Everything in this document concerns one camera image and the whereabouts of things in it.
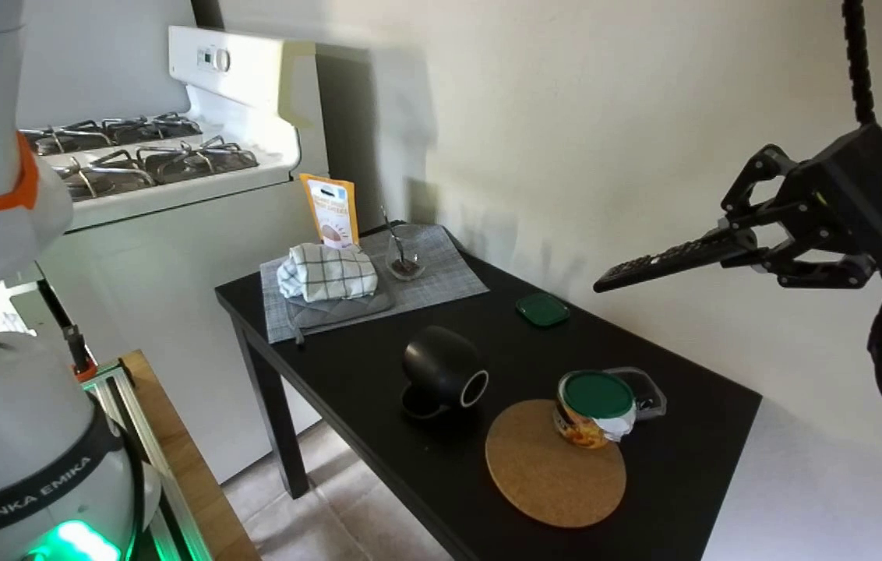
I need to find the black stove grate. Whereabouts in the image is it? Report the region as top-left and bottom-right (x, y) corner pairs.
(50, 133), (263, 201)
(23, 108), (205, 159)

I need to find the orange paper pouch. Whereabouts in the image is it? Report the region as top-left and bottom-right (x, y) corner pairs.
(297, 172), (361, 251)

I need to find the wooden board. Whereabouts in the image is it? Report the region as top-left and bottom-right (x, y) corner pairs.
(118, 348), (263, 561)

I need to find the black corrugated cable conduit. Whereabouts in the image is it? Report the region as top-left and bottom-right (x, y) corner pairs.
(839, 0), (882, 131)

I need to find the black ceramic mug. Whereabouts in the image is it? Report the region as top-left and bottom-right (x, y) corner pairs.
(400, 322), (497, 425)

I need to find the black remote control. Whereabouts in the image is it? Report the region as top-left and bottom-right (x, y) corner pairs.
(588, 220), (766, 295)

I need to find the round cork coaster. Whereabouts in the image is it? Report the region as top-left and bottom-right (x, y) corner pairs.
(479, 395), (631, 532)

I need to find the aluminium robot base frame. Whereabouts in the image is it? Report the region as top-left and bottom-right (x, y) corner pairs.
(79, 358), (214, 561)

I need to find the white checkered cloth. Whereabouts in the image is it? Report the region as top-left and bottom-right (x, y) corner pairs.
(276, 239), (380, 307)

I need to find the white stove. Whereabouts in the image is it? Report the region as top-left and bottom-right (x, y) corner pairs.
(16, 21), (333, 487)

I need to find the metal spoon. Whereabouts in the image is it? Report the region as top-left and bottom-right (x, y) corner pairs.
(386, 226), (412, 278)

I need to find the green and white cup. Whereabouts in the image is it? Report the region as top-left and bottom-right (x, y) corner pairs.
(553, 367), (642, 451)

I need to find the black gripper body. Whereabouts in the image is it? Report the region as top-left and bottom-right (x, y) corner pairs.
(782, 108), (882, 284)

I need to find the black table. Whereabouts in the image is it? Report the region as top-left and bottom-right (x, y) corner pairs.
(212, 217), (766, 561)

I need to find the green square lid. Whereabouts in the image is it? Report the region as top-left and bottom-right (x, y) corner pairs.
(512, 290), (577, 333)

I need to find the grey woven placemat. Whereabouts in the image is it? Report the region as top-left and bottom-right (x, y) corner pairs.
(257, 220), (494, 348)

